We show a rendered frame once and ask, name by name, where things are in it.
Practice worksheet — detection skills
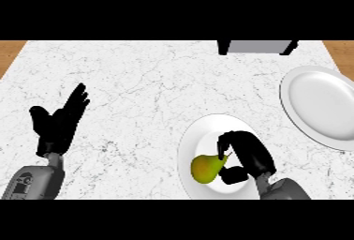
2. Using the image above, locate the grey appliance with black legs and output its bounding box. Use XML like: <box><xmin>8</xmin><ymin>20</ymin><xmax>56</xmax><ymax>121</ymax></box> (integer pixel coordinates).
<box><xmin>216</xmin><ymin>40</ymin><xmax>300</xmax><ymax>56</ymax></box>

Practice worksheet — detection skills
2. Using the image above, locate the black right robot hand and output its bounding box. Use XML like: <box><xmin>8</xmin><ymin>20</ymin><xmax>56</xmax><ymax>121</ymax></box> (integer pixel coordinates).
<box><xmin>216</xmin><ymin>130</ymin><xmax>278</xmax><ymax>185</ymax></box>

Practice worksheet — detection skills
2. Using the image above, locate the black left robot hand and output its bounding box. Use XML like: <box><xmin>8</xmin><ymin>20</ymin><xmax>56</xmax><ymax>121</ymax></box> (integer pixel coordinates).
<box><xmin>28</xmin><ymin>82</ymin><xmax>92</xmax><ymax>158</ymax></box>

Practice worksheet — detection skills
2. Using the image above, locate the white plate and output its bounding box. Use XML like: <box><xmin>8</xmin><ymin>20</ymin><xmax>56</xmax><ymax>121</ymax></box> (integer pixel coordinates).
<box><xmin>177</xmin><ymin>113</ymin><xmax>269</xmax><ymax>201</ymax></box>
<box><xmin>278</xmin><ymin>65</ymin><xmax>354</xmax><ymax>152</ymax></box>

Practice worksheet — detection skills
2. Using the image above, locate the green yellow pear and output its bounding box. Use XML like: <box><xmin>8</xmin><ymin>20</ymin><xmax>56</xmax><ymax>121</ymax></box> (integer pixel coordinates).
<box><xmin>191</xmin><ymin>152</ymin><xmax>233</xmax><ymax>185</ymax></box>

